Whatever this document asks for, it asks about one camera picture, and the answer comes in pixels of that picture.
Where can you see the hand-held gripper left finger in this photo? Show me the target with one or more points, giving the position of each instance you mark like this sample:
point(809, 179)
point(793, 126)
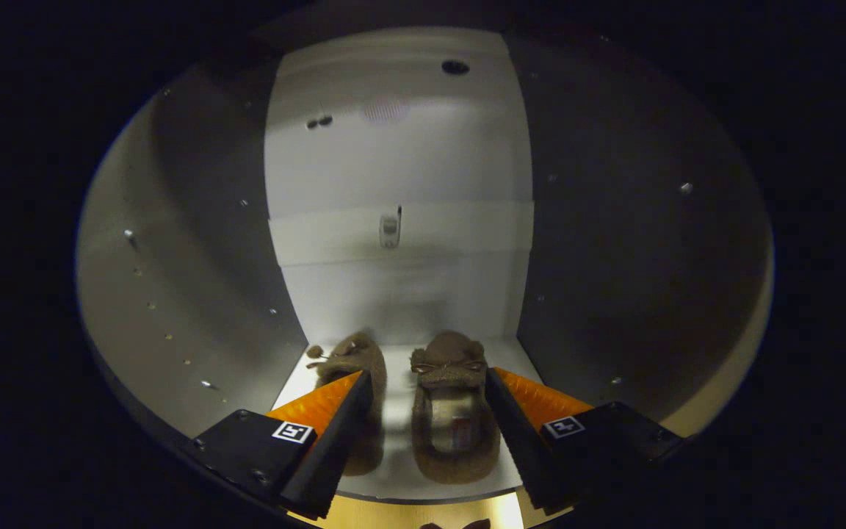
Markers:
point(335, 441)

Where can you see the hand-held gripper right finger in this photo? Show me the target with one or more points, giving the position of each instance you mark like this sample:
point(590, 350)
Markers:
point(518, 433)

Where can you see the brown fuzzy shoe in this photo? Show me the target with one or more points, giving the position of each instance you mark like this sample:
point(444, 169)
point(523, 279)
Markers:
point(360, 353)
point(452, 367)

